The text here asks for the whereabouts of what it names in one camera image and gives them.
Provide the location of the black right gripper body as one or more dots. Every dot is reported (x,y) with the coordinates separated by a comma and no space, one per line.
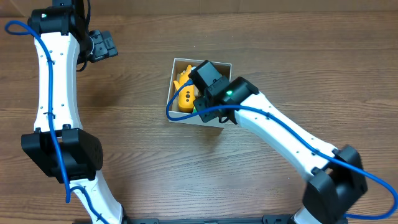
(207,110)

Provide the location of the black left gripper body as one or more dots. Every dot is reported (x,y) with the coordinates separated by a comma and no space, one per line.
(101,46)

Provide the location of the yellow plastic toy figure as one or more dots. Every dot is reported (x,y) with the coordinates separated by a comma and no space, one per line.
(187,95)

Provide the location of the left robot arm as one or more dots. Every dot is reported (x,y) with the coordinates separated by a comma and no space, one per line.
(58,145)

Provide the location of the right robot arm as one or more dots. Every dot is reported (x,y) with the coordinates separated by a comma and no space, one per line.
(334,177)

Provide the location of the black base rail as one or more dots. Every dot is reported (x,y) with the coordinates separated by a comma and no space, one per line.
(266,219)

